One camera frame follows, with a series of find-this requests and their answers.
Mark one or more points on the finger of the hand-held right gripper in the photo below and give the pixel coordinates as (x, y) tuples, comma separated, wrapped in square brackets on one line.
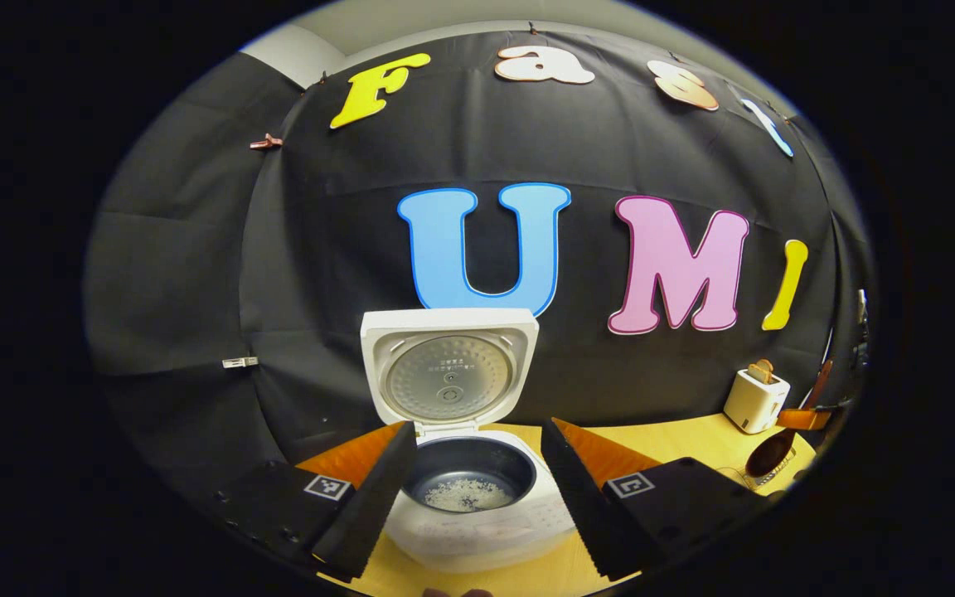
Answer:
[(802, 419)]

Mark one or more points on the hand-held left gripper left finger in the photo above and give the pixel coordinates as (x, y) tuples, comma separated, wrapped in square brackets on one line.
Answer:
[(374, 497)]

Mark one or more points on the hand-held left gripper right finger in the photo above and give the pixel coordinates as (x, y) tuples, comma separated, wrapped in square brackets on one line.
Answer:
[(573, 497)]

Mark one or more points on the brown wooden spoon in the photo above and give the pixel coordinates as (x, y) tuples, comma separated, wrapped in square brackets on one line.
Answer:
[(770, 454)]

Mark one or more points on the white rice grains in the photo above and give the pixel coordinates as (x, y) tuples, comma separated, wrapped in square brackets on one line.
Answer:
[(467, 495)]

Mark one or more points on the white rice cooker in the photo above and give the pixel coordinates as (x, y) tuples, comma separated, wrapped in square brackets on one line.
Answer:
[(448, 373)]

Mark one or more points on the white toaster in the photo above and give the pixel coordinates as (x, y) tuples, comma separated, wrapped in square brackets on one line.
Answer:
[(753, 402)]

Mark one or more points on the toast slice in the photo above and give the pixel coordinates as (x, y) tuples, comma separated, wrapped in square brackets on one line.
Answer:
[(762, 371)]

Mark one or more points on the white clip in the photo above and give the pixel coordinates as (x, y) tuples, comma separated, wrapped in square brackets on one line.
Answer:
[(239, 362)]

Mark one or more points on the black backdrop cloth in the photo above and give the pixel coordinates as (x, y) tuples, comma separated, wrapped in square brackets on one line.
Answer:
[(477, 149)]

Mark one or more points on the copper clip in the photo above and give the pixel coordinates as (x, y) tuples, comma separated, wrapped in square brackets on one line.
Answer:
[(266, 143)]

